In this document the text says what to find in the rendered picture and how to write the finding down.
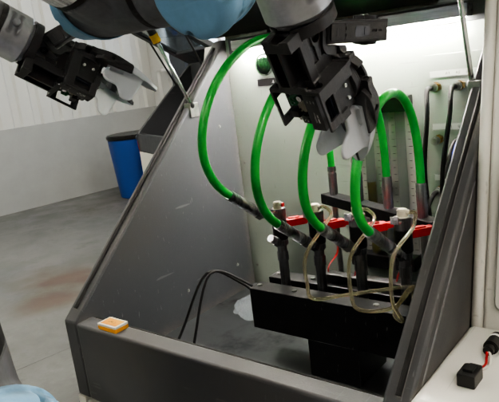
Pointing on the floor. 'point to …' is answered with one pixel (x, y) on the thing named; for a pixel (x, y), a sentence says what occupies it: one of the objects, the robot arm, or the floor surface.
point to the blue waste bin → (125, 161)
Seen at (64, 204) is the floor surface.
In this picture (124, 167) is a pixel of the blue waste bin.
